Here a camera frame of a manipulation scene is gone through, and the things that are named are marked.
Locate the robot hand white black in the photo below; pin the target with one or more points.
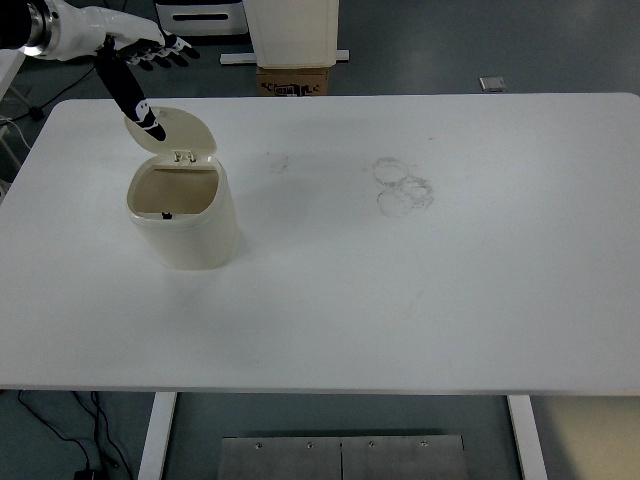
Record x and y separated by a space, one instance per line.
100 27

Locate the cream trash bin with lid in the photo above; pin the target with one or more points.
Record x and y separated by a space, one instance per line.
187 235

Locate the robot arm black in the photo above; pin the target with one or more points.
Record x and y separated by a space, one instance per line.
17 22

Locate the large white plastic bin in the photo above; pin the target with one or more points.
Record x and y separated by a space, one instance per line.
295 30

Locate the white side table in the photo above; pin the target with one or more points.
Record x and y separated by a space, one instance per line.
7 65

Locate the white appliance with black slot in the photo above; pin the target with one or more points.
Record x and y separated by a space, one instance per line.
205 17

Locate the brown cardboard box black print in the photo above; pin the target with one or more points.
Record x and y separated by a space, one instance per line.
292 82

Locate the small grey floor plate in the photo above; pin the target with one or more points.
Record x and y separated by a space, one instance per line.
494 83

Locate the white table leg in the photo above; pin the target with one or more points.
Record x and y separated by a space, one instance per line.
157 435
527 440

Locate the black power adapter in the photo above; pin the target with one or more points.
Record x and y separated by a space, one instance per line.
84 474

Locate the grey metal plate with screws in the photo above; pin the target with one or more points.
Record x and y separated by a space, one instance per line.
340 460

